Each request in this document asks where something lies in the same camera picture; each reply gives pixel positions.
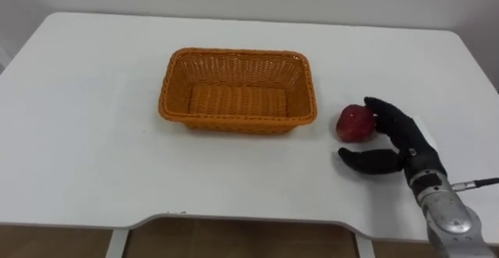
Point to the orange woven basket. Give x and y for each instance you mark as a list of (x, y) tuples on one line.
[(238, 90)]

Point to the white desk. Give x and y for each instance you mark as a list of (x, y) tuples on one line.
[(117, 133)]

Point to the red apple soft toy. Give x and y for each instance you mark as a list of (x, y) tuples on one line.
[(354, 123)]

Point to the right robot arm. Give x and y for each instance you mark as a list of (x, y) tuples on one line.
[(448, 215)]

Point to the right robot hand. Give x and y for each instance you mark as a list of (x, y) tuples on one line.
[(401, 137)]

